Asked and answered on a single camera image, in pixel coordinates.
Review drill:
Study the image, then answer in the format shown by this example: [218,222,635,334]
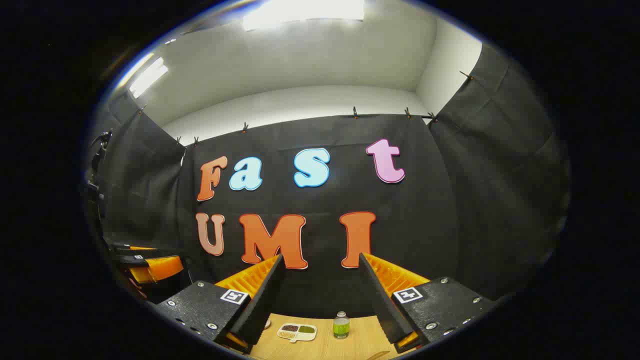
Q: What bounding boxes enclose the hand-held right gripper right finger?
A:
[358,252,498,353]

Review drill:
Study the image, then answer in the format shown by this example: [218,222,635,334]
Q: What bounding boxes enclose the ceiling light panel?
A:
[129,56,170,99]
[242,0,366,32]

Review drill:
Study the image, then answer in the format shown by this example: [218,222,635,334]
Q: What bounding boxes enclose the green label drink bottle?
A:
[333,311,351,340]

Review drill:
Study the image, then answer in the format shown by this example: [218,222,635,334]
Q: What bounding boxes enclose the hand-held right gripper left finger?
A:
[152,254,287,356]

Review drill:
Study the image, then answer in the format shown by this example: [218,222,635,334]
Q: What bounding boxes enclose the white divided bean dish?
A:
[277,323,317,343]

